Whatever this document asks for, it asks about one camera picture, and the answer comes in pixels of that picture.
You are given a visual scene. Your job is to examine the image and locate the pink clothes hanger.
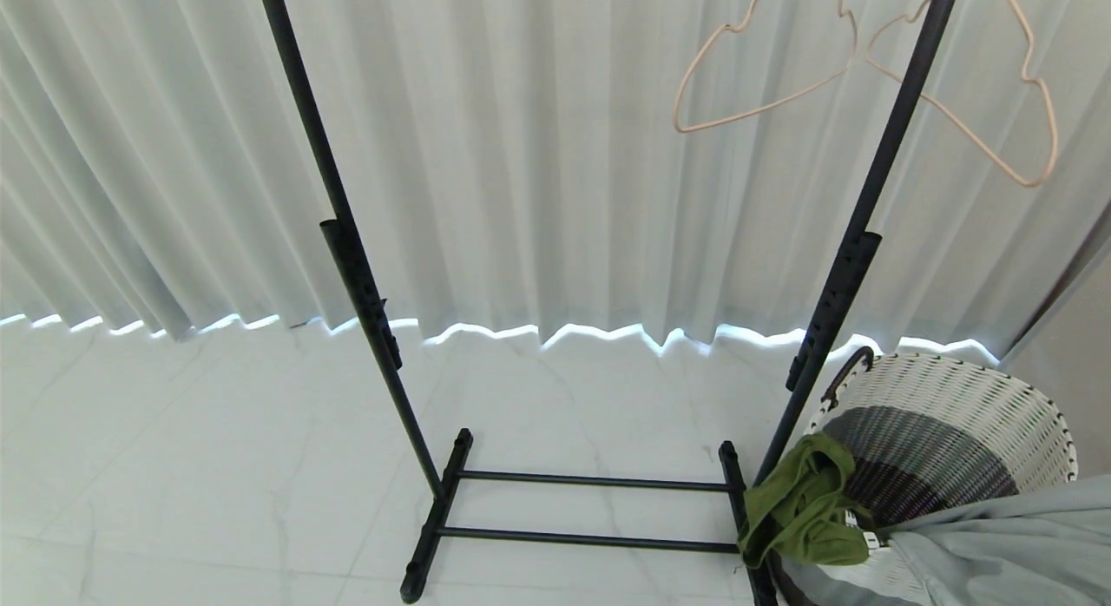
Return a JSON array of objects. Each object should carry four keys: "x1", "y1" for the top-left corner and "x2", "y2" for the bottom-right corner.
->
[
  {"x1": 674, "y1": 0, "x2": 861, "y2": 135},
  {"x1": 863, "y1": 0, "x2": 1061, "y2": 189}
]

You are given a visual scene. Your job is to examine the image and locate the pale grey shorts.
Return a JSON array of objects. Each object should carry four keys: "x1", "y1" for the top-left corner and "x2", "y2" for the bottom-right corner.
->
[{"x1": 784, "y1": 474, "x2": 1111, "y2": 606}]

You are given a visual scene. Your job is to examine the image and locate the black clothes rack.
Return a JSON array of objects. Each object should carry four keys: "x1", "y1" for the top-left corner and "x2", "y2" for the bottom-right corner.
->
[{"x1": 255, "y1": 0, "x2": 963, "y2": 606}]

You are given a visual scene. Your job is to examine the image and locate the white laundry basket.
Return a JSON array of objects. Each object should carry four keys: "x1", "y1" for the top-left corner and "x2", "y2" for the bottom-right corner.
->
[{"x1": 775, "y1": 346, "x2": 1080, "y2": 606}]

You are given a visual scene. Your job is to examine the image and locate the white curtain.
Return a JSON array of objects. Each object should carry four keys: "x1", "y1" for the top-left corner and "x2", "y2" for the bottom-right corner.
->
[{"x1": 0, "y1": 0, "x2": 1111, "y2": 366}]

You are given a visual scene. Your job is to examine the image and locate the green garment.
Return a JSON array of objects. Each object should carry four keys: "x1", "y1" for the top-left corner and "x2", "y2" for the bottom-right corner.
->
[{"x1": 737, "y1": 431, "x2": 878, "y2": 570}]

